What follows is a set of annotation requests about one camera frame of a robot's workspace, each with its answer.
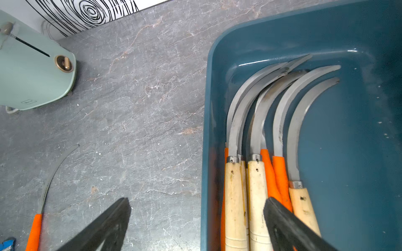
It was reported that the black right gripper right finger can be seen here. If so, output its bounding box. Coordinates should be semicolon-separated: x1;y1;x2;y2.
263;198;337;251

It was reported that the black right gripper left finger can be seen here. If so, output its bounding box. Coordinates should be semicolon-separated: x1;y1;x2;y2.
59;197;131;251

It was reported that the wooden handle sickle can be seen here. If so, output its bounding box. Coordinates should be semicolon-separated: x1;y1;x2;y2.
237;125;249;241
224;54;313;251
286;77;340;236
248;70;308;251

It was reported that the orange handle sickle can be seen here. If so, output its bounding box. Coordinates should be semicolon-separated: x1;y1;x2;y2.
272;65;341;211
26;144;80;251
220;62;288;251
250;90;282;202

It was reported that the teal plastic storage box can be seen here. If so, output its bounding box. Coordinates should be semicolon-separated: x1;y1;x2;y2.
201;1;402;251

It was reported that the blue snack packet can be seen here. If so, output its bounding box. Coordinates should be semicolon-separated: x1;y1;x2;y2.
0;237;16;251

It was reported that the mint green toaster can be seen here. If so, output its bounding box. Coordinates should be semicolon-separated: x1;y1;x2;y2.
1;11;77;114

